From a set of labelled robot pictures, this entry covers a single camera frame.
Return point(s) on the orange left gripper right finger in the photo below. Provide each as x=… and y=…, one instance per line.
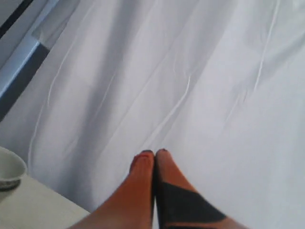
x=179, y=205

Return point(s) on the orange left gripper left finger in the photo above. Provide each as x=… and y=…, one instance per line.
x=131, y=204

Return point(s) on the white patterned ceramic bowl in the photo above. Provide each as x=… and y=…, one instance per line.
x=12, y=169

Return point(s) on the dark metal frame bar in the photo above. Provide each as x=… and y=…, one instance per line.
x=16, y=47

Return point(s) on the white wrinkled backdrop cloth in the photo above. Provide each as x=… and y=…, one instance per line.
x=218, y=83

